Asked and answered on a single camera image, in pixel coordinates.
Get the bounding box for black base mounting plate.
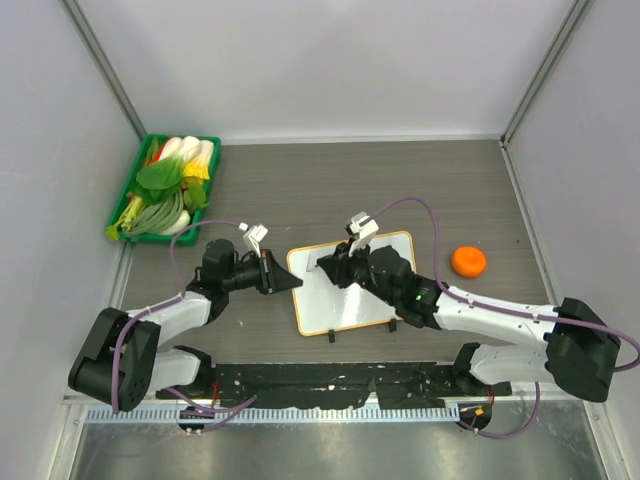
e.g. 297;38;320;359
176;362;512;410

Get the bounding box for orange round toy fruit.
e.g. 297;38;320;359
450;246;488;278

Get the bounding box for green long beans bundle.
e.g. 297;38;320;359
122;192;184;237

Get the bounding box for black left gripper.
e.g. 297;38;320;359
223;249;301;295

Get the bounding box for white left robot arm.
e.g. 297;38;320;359
68;239;303;412

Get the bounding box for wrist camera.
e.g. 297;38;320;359
238;222;268;256
345;212;379;256

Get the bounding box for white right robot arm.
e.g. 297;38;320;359
315;243;620;403

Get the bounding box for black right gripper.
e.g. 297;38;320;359
318;236;399;306

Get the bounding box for yellow flower vegetable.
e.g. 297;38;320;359
182;156;210;189

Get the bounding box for white radish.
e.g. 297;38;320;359
161;210;191;236

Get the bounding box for green plastic crate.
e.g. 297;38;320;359
105;134;221;244

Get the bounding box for slotted cable duct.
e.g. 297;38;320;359
84;402;460;424

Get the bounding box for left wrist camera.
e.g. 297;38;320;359
238;222;268;256

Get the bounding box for green leafy bok choy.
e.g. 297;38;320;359
128;156;183;205

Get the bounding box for yellow framed whiteboard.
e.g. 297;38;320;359
286;242;397;337

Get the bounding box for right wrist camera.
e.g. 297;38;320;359
345;212;379;256

